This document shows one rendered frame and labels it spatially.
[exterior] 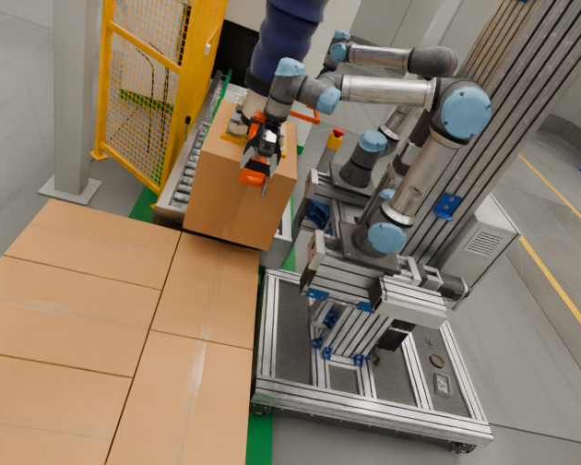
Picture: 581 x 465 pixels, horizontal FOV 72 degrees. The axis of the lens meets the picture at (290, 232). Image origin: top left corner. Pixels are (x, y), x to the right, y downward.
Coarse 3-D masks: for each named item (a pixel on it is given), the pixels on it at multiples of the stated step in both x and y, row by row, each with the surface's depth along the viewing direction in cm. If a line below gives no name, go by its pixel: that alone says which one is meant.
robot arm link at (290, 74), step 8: (280, 64) 110; (288, 64) 108; (296, 64) 110; (280, 72) 110; (288, 72) 109; (296, 72) 109; (304, 72) 112; (280, 80) 111; (288, 80) 110; (296, 80) 110; (272, 88) 114; (280, 88) 112; (288, 88) 111; (296, 88) 111; (272, 96) 114; (280, 96) 113; (288, 96) 113; (296, 96) 112; (288, 104) 115
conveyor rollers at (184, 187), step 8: (232, 88) 369; (240, 88) 377; (224, 96) 347; (232, 96) 355; (240, 96) 364; (216, 104) 331; (208, 112) 317; (208, 120) 303; (200, 136) 281; (200, 144) 268; (192, 152) 260; (192, 160) 253; (192, 168) 246; (184, 176) 232; (192, 176) 239; (184, 184) 232; (192, 184) 232; (176, 192) 218; (184, 192) 225; (176, 200) 218; (184, 200) 218; (184, 208) 211
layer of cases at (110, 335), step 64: (64, 256) 161; (128, 256) 172; (192, 256) 185; (256, 256) 200; (0, 320) 132; (64, 320) 140; (128, 320) 148; (192, 320) 158; (0, 384) 118; (64, 384) 124; (128, 384) 130; (192, 384) 138; (0, 448) 106; (64, 448) 111; (128, 448) 116; (192, 448) 122
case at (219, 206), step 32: (288, 128) 202; (224, 160) 158; (288, 160) 174; (192, 192) 167; (224, 192) 167; (256, 192) 167; (288, 192) 167; (192, 224) 177; (224, 224) 177; (256, 224) 177
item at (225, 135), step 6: (234, 108) 194; (228, 114) 186; (228, 120) 181; (228, 126) 174; (222, 132) 170; (228, 132) 170; (222, 138) 168; (228, 138) 168; (234, 138) 169; (240, 138) 170; (240, 144) 170
